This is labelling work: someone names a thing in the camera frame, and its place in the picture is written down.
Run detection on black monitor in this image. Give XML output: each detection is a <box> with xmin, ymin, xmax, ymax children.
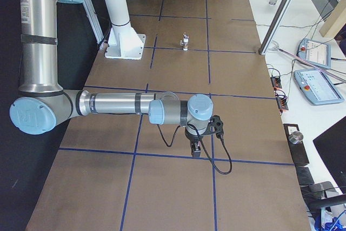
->
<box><xmin>313</xmin><ymin>119</ymin><xmax>345</xmax><ymax>194</ymax></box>

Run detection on orange black electronics board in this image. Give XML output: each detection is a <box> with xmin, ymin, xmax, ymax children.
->
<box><xmin>270</xmin><ymin>76</ymin><xmax>282</xmax><ymax>90</ymax></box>

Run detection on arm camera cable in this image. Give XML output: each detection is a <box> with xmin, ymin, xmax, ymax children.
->
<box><xmin>157</xmin><ymin>122</ymin><xmax>233</xmax><ymax>175</ymax></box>

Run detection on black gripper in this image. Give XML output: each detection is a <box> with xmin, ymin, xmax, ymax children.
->
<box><xmin>185</xmin><ymin>129</ymin><xmax>201</xmax><ymax>158</ymax></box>

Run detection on white brass PPR fitting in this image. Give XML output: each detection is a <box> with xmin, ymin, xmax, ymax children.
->
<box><xmin>182</xmin><ymin>43</ymin><xmax>188</xmax><ymax>51</ymax></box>

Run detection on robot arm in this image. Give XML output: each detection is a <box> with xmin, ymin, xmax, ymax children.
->
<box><xmin>1</xmin><ymin>0</ymin><xmax>207</xmax><ymax>160</ymax></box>

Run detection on reacher grabber tool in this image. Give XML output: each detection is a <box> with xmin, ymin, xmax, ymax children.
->
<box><xmin>268</xmin><ymin>41</ymin><xmax>345</xmax><ymax>83</ymax></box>

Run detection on near teach pendant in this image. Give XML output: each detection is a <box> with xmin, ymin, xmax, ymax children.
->
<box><xmin>294</xmin><ymin>69</ymin><xmax>344</xmax><ymax>105</ymax></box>

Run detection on aluminium frame post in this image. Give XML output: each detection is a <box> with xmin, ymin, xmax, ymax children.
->
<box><xmin>258</xmin><ymin>0</ymin><xmax>292</xmax><ymax>55</ymax></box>

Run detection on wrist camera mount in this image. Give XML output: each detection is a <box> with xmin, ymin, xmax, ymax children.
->
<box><xmin>203</xmin><ymin>115</ymin><xmax>224</xmax><ymax>140</ymax></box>

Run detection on far teach pendant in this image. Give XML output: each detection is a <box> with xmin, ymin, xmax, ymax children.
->
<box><xmin>297</xmin><ymin>38</ymin><xmax>331</xmax><ymax>69</ymax></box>

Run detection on steel cylinder weight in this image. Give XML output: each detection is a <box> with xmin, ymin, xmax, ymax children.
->
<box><xmin>288</xmin><ymin>131</ymin><xmax>303</xmax><ymax>144</ymax></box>

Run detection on teach pendant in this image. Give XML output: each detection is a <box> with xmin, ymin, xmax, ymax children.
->
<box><xmin>294</xmin><ymin>69</ymin><xmax>344</xmax><ymax>105</ymax></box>
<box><xmin>297</xmin><ymin>38</ymin><xmax>331</xmax><ymax>69</ymax></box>

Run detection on white support column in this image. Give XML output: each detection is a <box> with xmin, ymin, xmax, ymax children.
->
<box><xmin>105</xmin><ymin>0</ymin><xmax>146</xmax><ymax>60</ymax></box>

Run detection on chrome angle valve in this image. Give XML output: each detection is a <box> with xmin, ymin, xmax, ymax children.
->
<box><xmin>180</xmin><ymin>32</ymin><xmax>189</xmax><ymax>47</ymax></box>

